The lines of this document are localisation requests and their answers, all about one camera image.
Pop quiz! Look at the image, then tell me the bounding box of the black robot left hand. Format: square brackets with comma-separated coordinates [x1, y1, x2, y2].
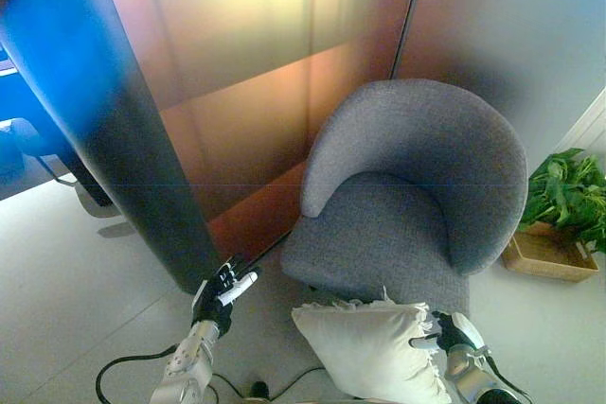
[190, 255, 263, 330]

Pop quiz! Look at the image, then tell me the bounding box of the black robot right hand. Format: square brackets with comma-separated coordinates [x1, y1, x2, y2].
[409, 310, 489, 354]

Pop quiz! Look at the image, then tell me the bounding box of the white fringed pillow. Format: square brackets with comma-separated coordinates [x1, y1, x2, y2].
[291, 285, 456, 404]

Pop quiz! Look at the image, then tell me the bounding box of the grey fabric armchair sofa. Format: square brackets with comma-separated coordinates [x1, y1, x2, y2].
[279, 78, 530, 318]

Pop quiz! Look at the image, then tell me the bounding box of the wooden planter box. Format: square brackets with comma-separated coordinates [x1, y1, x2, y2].
[501, 221, 600, 284]

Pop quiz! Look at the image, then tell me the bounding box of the green leafy plant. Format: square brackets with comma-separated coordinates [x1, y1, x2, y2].
[520, 148, 606, 255]

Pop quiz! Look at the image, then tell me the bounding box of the blue chair with metal legs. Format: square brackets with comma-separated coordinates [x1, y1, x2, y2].
[0, 117, 117, 220]

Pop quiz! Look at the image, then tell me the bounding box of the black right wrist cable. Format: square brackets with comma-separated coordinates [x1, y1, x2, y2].
[487, 351, 534, 398]

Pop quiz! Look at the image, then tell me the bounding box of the thin black floor cable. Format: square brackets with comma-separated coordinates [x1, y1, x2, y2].
[268, 365, 329, 387]

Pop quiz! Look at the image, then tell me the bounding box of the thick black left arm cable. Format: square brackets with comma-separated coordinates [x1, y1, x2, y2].
[96, 345, 223, 404]

